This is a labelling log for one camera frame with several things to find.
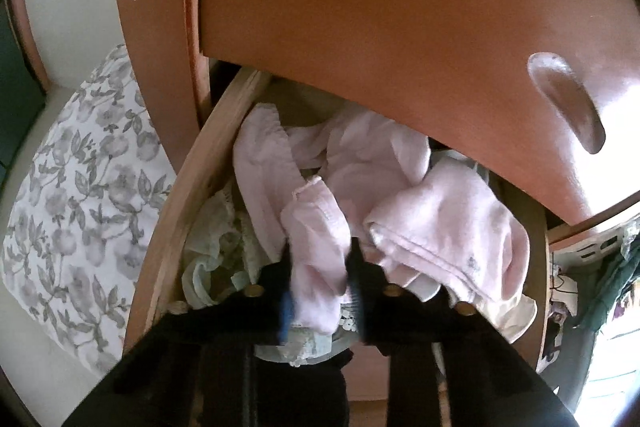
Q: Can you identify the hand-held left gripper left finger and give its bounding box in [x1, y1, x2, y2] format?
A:
[62, 247, 301, 427]

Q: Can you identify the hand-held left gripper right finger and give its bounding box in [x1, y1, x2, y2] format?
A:
[345, 237, 583, 427]

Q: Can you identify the pale blue lace underwear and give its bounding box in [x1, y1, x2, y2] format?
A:
[254, 302, 363, 367]

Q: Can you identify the mint lace underwear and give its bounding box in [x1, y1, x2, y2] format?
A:
[181, 187, 268, 310]

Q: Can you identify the cream underwear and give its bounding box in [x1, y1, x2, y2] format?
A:
[477, 292, 540, 344]

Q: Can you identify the closed wooden drawer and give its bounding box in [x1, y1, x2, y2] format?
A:
[197, 0, 640, 225]

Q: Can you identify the grey floral blanket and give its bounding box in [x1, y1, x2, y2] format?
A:
[0, 44, 178, 373]

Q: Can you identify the teal jacket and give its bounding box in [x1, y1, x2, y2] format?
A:
[582, 252, 640, 333]

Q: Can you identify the dark green cabinet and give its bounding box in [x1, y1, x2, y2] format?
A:
[0, 0, 46, 172]

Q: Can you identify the pink pole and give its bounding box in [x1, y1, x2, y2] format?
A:
[10, 0, 49, 90]

